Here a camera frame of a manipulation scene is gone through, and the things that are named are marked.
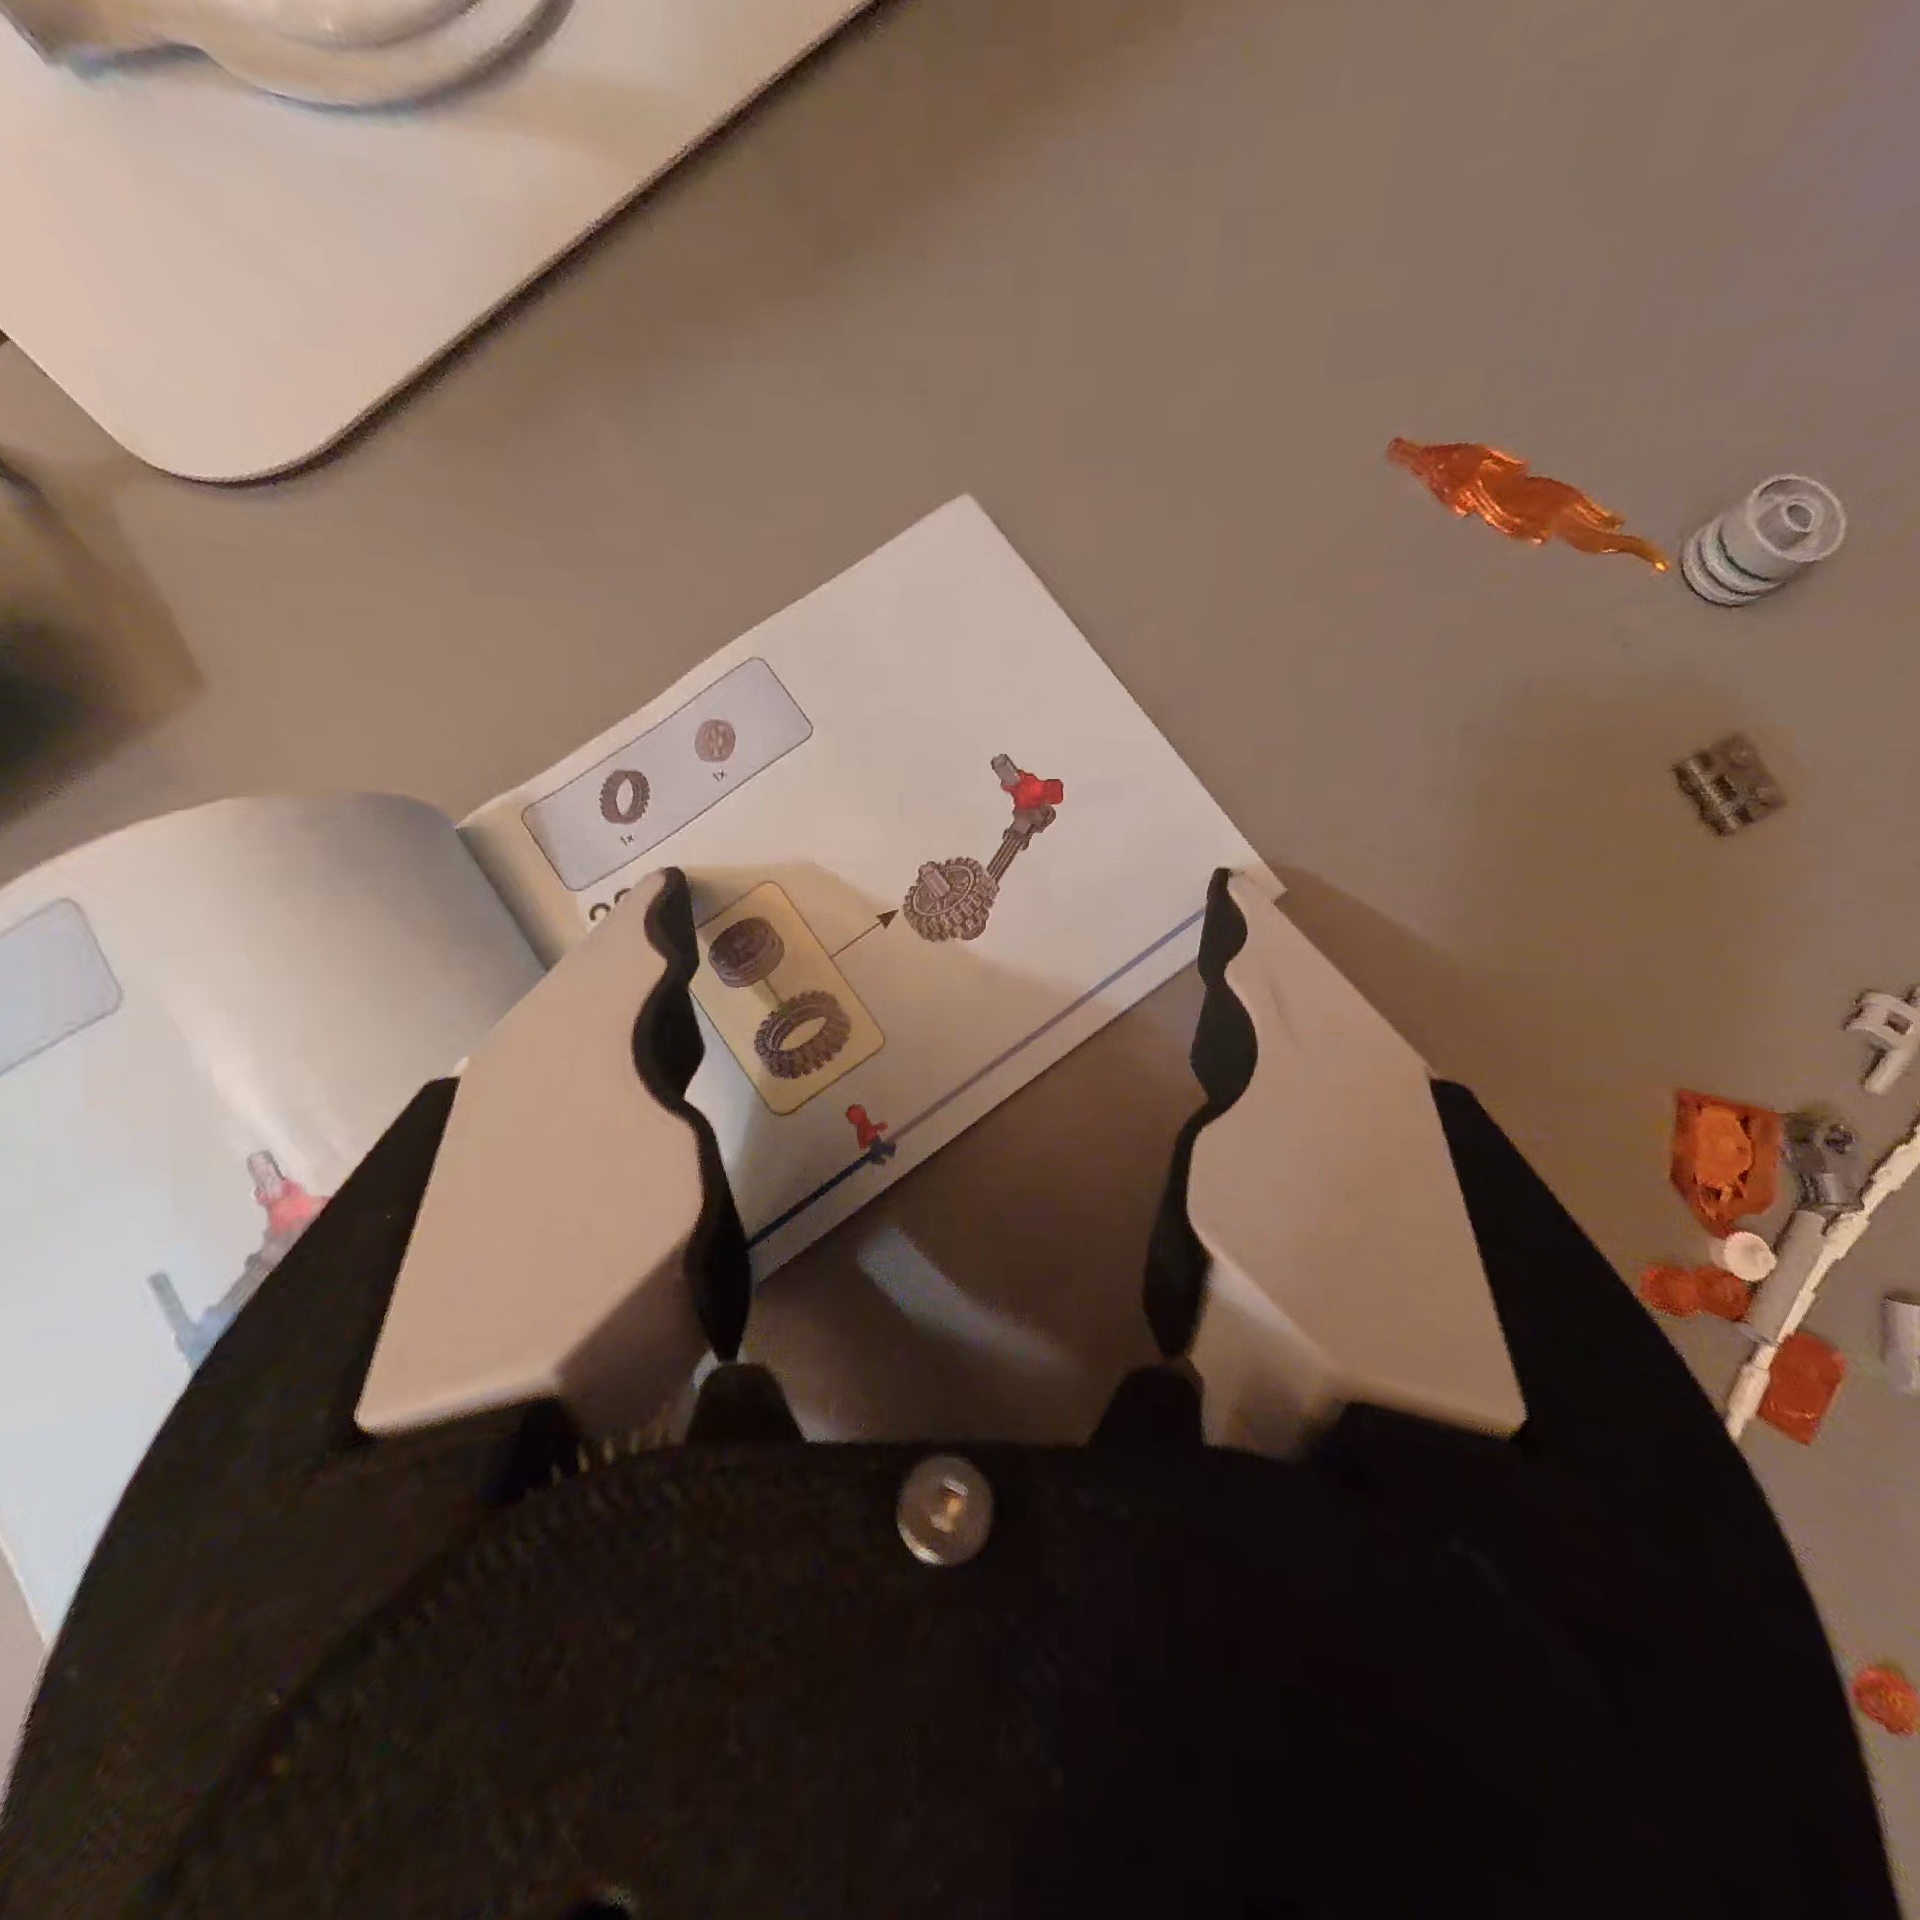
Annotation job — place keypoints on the long orange lego flame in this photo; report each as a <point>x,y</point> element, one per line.
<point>1500,486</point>

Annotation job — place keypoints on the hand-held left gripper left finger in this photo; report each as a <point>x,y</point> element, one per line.
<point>524,1171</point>

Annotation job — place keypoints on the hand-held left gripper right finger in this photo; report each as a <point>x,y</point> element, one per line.
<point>1349,1198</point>

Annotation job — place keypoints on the large black zip case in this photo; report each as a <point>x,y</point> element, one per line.
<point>75,643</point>

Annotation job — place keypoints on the light grey lego clip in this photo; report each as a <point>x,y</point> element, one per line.
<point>1882,1026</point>

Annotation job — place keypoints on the grey round lego piece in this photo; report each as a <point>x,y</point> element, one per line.
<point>1763,541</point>

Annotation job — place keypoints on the lego instruction booklet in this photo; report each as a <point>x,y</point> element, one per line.
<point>931,675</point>

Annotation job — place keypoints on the orange round lego stud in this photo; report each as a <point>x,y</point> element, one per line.
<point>1888,1698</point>

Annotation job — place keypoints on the small grey lego plate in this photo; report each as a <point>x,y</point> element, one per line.
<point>1729,784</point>

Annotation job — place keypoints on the pile of small lego pieces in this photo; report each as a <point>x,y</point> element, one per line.
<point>1725,1155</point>

